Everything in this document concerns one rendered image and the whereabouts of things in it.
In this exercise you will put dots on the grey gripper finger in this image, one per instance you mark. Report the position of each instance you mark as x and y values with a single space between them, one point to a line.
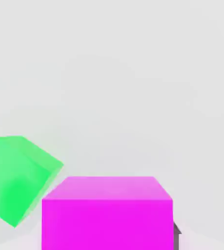
176 239

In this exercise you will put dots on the small magenta cube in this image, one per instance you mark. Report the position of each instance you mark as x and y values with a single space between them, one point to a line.
107 220

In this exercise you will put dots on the small green cube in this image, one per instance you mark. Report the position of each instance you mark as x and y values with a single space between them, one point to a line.
16 181

